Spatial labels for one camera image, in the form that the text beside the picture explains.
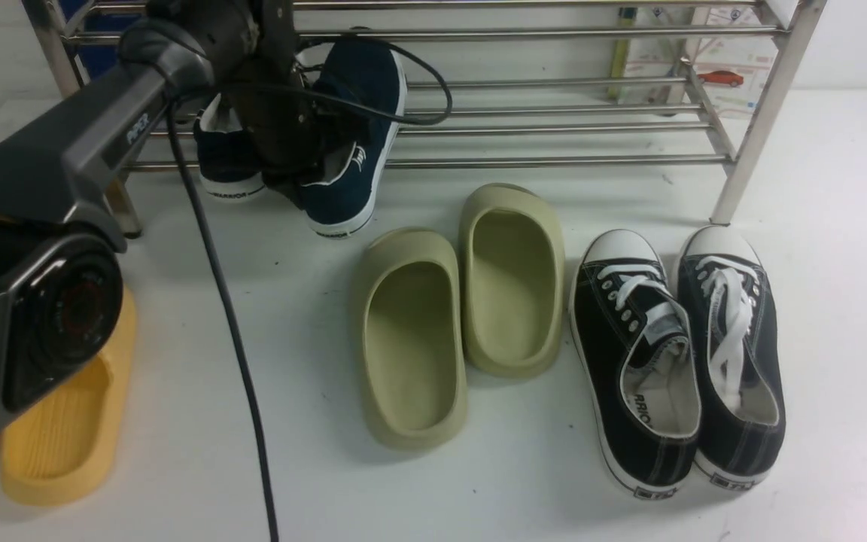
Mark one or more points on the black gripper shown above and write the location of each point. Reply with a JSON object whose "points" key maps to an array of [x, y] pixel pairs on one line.
{"points": [[267, 94]]}

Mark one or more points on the navy canvas shoe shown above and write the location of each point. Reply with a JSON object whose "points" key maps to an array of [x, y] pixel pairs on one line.
{"points": [[228, 163], [365, 86]]}

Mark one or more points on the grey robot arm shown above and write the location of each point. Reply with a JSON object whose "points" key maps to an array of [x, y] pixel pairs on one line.
{"points": [[60, 284]]}

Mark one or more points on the stainless steel shoe rack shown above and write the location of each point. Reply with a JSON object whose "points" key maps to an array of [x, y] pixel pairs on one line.
{"points": [[496, 85]]}

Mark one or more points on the blue box behind rack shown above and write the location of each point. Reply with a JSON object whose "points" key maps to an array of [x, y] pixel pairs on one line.
{"points": [[98, 59]]}

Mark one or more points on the left olive foam slipper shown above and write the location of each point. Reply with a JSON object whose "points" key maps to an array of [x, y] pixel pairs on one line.
{"points": [[405, 317]]}

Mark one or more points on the olive foam slipper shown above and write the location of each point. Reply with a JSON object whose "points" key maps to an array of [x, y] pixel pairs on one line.
{"points": [[405, 317], [513, 275]]}

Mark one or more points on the right olive foam slipper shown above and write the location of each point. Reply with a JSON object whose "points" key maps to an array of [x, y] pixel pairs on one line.
{"points": [[513, 275]]}

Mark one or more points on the right yellow rubber slipper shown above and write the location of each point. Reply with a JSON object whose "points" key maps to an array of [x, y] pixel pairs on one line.
{"points": [[62, 449]]}

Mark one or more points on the left black lace-up sneaker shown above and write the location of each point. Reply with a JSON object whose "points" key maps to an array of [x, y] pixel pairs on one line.
{"points": [[635, 343]]}

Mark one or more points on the black lace-up sneaker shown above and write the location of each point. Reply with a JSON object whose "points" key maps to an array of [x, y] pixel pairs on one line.
{"points": [[725, 291], [635, 343]]}

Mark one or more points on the white printed box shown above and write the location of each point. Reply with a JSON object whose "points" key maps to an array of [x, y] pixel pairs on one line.
{"points": [[734, 70]]}

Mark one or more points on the right black lace-up sneaker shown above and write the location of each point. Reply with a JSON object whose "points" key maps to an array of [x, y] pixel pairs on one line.
{"points": [[725, 291]]}

